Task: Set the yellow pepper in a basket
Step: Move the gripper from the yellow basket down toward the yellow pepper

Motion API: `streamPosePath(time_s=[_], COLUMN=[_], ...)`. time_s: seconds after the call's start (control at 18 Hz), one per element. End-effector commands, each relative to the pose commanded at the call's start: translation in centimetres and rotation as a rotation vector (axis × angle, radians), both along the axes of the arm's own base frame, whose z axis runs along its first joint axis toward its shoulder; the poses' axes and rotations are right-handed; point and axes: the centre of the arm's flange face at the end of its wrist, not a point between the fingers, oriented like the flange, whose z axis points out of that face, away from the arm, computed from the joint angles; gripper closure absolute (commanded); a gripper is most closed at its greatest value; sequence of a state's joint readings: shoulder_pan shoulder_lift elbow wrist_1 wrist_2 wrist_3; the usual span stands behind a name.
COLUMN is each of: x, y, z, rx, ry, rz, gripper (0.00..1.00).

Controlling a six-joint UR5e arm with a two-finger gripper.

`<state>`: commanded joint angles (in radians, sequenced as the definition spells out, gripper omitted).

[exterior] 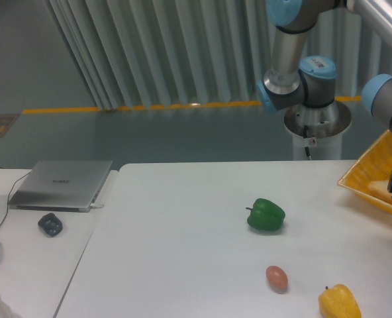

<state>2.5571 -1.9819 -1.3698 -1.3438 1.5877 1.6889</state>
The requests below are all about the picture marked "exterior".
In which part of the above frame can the yellow bell pepper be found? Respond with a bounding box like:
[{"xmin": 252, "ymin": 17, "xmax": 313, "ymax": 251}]
[{"xmin": 318, "ymin": 284, "xmax": 362, "ymax": 318}]

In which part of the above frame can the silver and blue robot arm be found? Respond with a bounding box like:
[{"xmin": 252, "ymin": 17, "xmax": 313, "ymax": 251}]
[{"xmin": 257, "ymin": 1, "xmax": 392, "ymax": 206}]

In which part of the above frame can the yellow woven basket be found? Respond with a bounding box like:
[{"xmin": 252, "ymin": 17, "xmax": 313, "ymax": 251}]
[{"xmin": 338, "ymin": 131, "xmax": 392, "ymax": 215}]

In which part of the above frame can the green bell pepper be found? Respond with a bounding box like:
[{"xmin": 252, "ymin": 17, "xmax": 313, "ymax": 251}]
[{"xmin": 246, "ymin": 198, "xmax": 286, "ymax": 231}]

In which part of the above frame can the slice of white bread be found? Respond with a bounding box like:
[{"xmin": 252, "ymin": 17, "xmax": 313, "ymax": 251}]
[{"xmin": 367, "ymin": 180, "xmax": 392, "ymax": 205}]

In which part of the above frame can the brown egg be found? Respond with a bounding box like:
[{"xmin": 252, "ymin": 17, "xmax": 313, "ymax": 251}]
[{"xmin": 266, "ymin": 265, "xmax": 288, "ymax": 293}]

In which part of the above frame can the grey pleated curtain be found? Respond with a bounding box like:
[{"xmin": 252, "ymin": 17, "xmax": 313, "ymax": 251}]
[{"xmin": 43, "ymin": 0, "xmax": 392, "ymax": 111}]

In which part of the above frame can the silver laptop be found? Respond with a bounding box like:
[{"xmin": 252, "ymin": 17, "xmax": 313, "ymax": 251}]
[{"xmin": 9, "ymin": 160, "xmax": 113, "ymax": 212}]

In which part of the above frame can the small black plastic part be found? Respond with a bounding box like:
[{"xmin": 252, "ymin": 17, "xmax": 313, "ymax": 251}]
[{"xmin": 38, "ymin": 213, "xmax": 63, "ymax": 237}]

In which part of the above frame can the black mouse cable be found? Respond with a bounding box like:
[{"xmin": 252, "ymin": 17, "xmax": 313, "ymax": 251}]
[{"xmin": 0, "ymin": 169, "xmax": 34, "ymax": 242}]

